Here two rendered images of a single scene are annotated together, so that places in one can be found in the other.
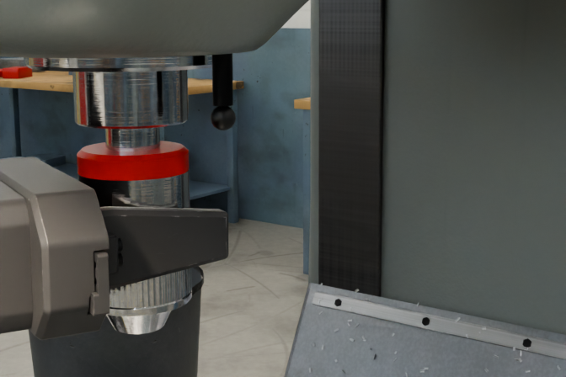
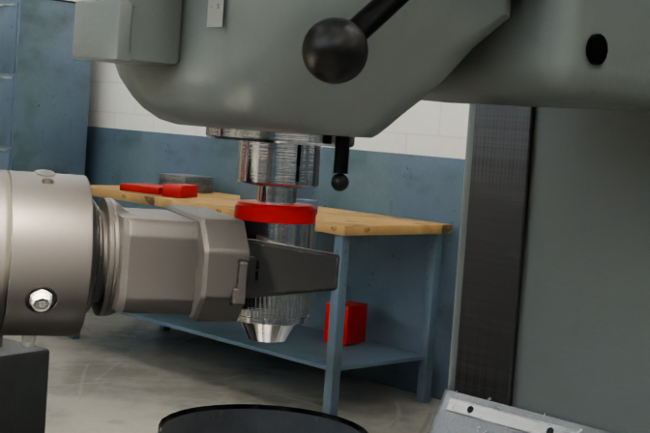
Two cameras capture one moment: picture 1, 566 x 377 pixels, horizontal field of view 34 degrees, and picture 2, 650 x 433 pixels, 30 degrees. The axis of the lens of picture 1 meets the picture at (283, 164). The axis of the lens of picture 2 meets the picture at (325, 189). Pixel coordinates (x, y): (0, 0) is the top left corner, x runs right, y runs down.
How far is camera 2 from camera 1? 31 cm
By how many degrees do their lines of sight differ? 11
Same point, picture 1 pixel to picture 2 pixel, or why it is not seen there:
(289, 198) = not seen: hidden behind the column
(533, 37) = not seen: outside the picture
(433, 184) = (567, 298)
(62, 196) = (221, 222)
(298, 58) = not seen: hidden behind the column
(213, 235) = (326, 270)
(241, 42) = (356, 129)
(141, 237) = (273, 263)
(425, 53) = (567, 172)
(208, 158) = (399, 318)
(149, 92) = (290, 160)
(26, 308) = (189, 297)
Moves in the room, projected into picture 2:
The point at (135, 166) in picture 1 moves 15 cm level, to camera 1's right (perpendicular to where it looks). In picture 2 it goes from (275, 213) to (547, 235)
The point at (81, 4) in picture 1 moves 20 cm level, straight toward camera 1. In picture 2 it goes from (248, 93) to (238, 78)
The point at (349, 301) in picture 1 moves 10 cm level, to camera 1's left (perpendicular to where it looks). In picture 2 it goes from (481, 409) to (366, 396)
